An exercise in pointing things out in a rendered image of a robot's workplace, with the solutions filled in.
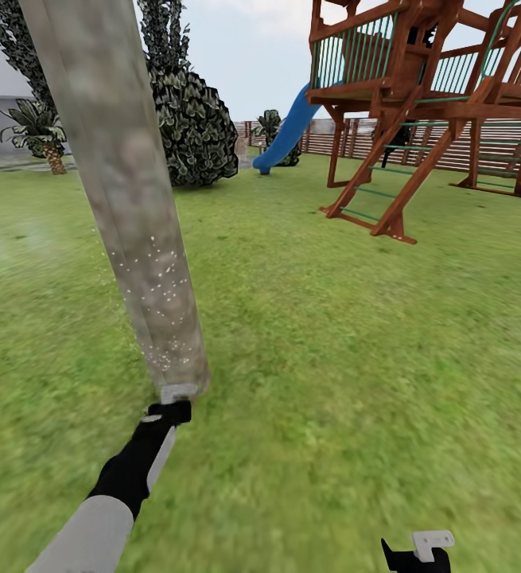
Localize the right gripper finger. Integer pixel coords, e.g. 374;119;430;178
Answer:
381;539;396;572

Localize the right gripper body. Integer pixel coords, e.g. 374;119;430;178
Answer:
394;549;451;573

